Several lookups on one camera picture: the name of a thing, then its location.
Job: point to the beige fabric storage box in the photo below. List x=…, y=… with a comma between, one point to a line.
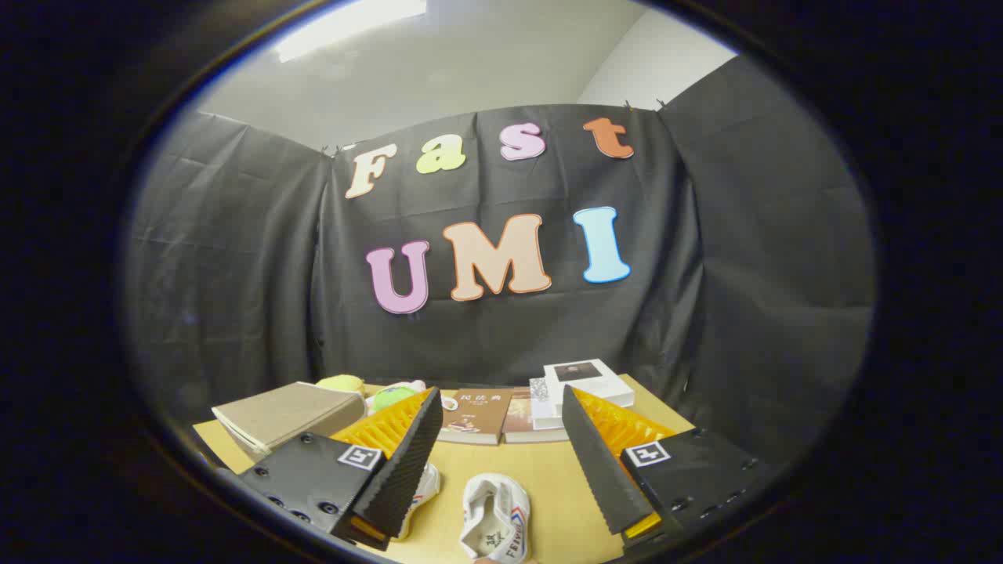
x=290, y=411

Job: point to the brown illustrated book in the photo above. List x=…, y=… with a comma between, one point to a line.
x=478, y=415

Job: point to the white patterned book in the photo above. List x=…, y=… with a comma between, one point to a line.
x=541, y=390

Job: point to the green and pink plush toy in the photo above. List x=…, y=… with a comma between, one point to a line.
x=392, y=398

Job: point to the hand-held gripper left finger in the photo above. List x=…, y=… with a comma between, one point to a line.
x=407, y=470

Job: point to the ceiling light panel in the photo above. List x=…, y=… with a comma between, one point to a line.
x=345, y=27

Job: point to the white book with dark photo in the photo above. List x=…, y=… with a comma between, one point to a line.
x=595, y=384

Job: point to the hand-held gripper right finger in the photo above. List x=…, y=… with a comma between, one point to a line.
x=595, y=462

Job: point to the white canvas shoe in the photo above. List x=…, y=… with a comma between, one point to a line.
x=486, y=509
x=425, y=489

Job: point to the black backdrop cloth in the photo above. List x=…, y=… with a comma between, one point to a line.
x=235, y=274

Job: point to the yellow plush ball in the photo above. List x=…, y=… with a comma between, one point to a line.
x=341, y=383

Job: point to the brown photo cover book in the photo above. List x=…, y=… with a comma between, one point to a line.
x=519, y=419

